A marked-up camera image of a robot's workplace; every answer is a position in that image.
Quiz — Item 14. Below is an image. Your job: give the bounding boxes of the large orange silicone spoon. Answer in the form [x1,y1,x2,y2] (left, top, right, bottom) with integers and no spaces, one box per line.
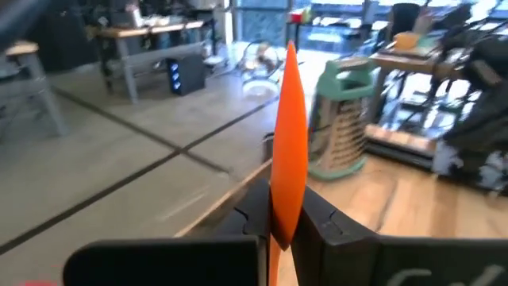
[267,39,310,286]

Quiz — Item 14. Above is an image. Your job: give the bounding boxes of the black clamp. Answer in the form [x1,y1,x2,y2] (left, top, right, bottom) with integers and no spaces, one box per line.
[261,132,275,164]

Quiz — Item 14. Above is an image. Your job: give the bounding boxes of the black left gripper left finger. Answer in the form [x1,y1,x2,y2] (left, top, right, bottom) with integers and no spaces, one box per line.
[62,178,275,286]

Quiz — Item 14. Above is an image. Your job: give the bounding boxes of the wooden top work table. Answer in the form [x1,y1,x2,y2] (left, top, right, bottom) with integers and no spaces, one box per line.
[89,18,217,105]

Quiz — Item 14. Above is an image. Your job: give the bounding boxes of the black chair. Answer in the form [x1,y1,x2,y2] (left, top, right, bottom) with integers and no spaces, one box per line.
[391,2,422,35]

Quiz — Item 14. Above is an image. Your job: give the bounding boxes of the teal steel box grater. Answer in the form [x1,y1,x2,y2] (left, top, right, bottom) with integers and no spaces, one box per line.
[307,57,377,182]

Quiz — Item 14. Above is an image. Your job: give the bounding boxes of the wooden desk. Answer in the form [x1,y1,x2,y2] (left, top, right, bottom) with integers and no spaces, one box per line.
[368,49,453,76]

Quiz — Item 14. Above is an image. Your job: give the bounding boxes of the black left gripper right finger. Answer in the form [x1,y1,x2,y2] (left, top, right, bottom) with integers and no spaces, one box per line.
[291,188,508,286]

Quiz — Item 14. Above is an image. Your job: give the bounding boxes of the grey leg side table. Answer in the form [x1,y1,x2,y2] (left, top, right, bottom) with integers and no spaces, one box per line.
[0,39,69,138]

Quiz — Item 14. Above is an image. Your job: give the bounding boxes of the orange bowl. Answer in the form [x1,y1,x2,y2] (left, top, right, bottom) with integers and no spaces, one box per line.
[392,31,422,52]

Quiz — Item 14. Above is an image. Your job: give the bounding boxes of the computer tower blue lights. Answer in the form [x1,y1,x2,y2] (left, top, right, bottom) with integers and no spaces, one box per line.
[165,53,207,97]

